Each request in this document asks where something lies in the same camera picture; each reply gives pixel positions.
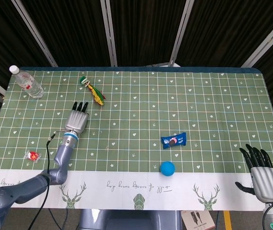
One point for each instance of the silver partition post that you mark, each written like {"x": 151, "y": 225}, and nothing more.
{"x": 182, "y": 33}
{"x": 109, "y": 33}
{"x": 34, "y": 33}
{"x": 267, "y": 39}

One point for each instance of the blue cookie packet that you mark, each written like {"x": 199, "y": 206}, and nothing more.
{"x": 174, "y": 140}

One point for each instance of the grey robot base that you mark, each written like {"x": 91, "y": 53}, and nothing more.
{"x": 129, "y": 220}

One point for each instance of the green yellow red toy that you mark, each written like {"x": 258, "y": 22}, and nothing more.
{"x": 95, "y": 92}

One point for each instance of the red candy wrapper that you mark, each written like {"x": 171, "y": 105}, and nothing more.
{"x": 33, "y": 156}

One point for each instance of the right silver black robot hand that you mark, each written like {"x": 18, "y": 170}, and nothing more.
{"x": 267, "y": 184}

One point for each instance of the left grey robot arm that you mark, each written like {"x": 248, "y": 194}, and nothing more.
{"x": 30, "y": 187}

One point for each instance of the white red product box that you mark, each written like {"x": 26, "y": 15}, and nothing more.
{"x": 197, "y": 220}

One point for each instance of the blue ball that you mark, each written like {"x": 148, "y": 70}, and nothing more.
{"x": 167, "y": 168}

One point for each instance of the clear plastic water bottle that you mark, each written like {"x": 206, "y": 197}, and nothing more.
{"x": 28, "y": 83}

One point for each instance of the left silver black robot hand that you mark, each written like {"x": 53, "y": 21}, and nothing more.
{"x": 76, "y": 119}

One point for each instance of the yellow floor tape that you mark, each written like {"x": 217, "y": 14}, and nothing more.
{"x": 227, "y": 220}

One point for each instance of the green grid deer tablecloth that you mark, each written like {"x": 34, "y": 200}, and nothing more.
{"x": 136, "y": 134}

